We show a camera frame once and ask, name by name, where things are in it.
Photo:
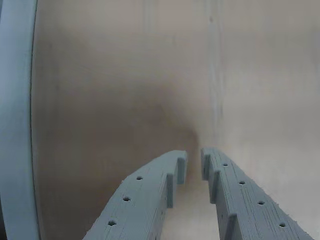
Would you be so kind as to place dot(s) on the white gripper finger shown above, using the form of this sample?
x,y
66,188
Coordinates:
x,y
140,205
250,212

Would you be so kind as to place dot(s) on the white table rim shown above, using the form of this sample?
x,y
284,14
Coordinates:
x,y
16,125

